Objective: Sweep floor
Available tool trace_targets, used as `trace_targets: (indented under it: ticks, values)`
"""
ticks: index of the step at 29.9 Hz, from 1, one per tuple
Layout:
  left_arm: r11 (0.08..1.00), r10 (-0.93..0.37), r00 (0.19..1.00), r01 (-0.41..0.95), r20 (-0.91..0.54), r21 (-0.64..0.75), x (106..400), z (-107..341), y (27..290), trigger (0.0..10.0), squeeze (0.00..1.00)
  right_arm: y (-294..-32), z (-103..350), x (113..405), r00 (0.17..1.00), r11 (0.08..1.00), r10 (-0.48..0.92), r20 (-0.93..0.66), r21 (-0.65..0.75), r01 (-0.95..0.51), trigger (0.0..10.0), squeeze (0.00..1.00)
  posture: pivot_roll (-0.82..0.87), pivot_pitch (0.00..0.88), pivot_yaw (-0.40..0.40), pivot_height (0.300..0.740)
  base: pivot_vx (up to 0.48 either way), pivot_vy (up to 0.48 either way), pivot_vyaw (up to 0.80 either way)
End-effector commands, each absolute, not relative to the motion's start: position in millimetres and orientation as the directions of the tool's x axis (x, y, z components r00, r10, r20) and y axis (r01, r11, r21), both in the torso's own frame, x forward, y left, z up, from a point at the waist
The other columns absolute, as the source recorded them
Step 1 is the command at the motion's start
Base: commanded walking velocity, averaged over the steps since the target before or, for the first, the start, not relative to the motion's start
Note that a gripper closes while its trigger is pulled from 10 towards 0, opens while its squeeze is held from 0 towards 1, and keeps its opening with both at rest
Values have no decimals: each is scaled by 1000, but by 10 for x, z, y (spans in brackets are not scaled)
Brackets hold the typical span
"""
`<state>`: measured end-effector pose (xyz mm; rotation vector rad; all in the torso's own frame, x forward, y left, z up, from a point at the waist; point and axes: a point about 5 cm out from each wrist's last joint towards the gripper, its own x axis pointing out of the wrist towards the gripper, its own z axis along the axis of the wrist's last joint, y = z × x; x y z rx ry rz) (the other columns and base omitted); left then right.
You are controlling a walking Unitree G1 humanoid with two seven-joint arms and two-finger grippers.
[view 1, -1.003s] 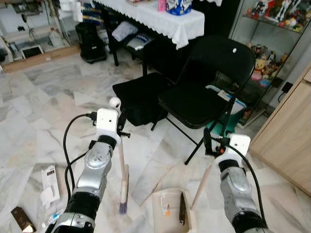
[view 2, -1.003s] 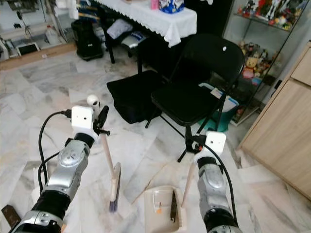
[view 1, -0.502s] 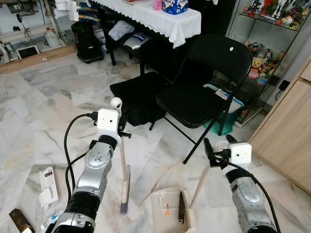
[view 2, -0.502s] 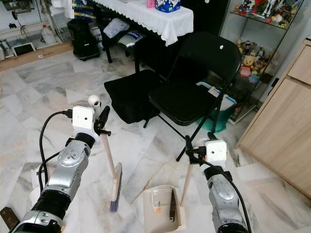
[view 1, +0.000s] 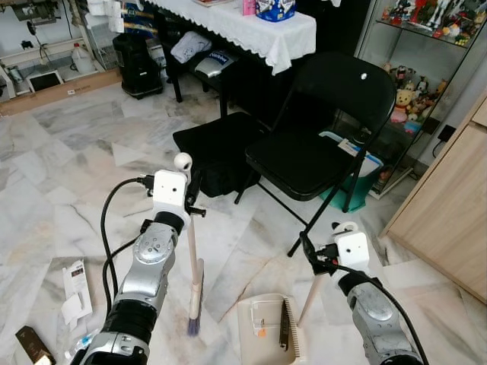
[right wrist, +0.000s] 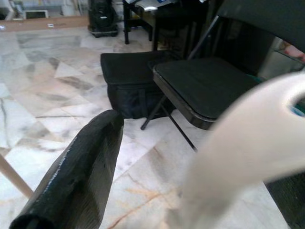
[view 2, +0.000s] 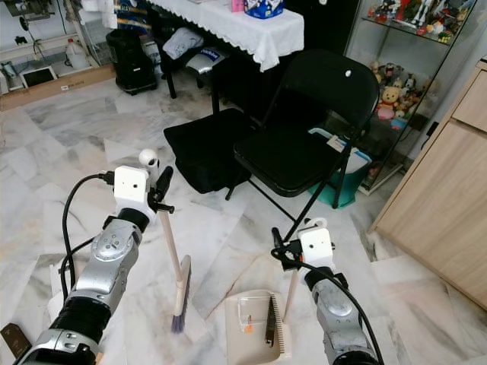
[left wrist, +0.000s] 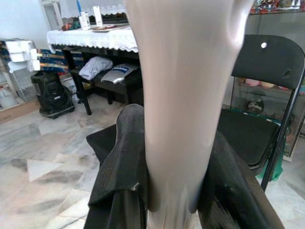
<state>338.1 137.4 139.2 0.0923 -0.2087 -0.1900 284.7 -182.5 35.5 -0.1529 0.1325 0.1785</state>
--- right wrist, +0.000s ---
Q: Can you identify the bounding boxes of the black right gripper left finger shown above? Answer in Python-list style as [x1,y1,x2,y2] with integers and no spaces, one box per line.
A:
[9,109,125,229]

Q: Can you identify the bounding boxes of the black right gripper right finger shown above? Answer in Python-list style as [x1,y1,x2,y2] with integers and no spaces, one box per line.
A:
[264,172,305,229]

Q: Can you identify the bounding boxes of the beige broom blue bristles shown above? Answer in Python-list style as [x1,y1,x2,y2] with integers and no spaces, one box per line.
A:
[0,152,34,198]

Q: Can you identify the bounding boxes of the beige long-handled dustpan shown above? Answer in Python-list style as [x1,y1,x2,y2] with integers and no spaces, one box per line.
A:
[166,73,305,229]

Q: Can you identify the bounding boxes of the black soft bag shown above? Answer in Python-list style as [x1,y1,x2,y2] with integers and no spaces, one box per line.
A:
[100,50,182,119]

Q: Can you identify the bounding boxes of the black folding chair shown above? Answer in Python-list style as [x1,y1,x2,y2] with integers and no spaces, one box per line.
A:
[140,0,305,153]

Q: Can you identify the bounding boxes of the long cardboard box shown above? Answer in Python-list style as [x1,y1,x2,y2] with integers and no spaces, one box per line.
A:
[0,16,89,33]

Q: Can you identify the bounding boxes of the black table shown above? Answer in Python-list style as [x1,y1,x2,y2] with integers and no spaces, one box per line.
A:
[122,0,210,52]

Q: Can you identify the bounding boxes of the black wheeled bag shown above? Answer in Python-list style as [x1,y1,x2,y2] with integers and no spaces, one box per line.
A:
[88,0,119,38]

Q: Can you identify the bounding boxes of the white framed panel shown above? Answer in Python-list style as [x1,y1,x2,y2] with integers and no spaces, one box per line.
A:
[23,9,50,20]

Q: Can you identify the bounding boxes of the silver wrapped package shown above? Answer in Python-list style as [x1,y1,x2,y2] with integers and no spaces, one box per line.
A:
[137,0,163,11]

